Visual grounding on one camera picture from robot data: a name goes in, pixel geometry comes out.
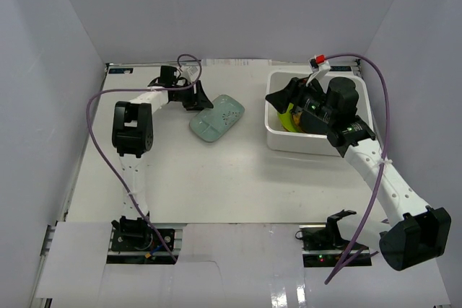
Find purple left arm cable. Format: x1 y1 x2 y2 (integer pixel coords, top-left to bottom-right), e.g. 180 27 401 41
85 53 203 263

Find pale blue rectangular divided plate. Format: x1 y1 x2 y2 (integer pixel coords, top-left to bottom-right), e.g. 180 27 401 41
189 94 245 143

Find blue table label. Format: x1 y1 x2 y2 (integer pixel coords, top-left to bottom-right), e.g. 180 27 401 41
108 67 134 74
331 66 352 72

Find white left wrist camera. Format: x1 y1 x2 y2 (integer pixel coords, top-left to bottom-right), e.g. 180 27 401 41
180 66 201 83

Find white paper sheet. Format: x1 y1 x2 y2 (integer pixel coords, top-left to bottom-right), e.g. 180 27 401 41
201 58 272 66

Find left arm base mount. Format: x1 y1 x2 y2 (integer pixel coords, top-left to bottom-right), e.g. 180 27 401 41
106 216 179 265

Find lime green round plate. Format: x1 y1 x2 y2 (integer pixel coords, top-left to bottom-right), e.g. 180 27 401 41
277 103 300 133

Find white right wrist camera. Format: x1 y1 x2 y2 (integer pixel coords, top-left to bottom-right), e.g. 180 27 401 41
306 55 331 86

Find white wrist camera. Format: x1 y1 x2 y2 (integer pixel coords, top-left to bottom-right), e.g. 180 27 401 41
306 55 331 86
180 66 201 83

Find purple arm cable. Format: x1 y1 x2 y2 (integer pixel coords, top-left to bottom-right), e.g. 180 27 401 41
323 51 391 286
85 53 203 263

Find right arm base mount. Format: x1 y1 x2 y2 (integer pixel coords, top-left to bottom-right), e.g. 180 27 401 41
295 224 349 268

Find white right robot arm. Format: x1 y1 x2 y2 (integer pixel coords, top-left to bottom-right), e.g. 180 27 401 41
265 77 451 271

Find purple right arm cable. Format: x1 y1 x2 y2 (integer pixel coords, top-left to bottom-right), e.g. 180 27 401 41
323 51 391 286

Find yellow patterned plate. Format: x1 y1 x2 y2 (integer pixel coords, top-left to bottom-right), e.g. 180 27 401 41
291 109 305 133

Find white plastic bin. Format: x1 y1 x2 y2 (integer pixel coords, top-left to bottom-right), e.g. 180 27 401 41
264 69 374 157

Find left blue table label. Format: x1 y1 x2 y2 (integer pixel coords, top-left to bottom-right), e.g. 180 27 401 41
108 67 134 74

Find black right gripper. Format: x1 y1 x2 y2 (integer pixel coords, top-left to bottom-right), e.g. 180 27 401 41
265 74 336 125

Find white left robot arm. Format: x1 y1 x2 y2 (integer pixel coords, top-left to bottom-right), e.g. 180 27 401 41
112 66 214 220

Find right blue table label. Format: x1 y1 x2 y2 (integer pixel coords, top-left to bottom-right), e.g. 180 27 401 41
331 66 352 72

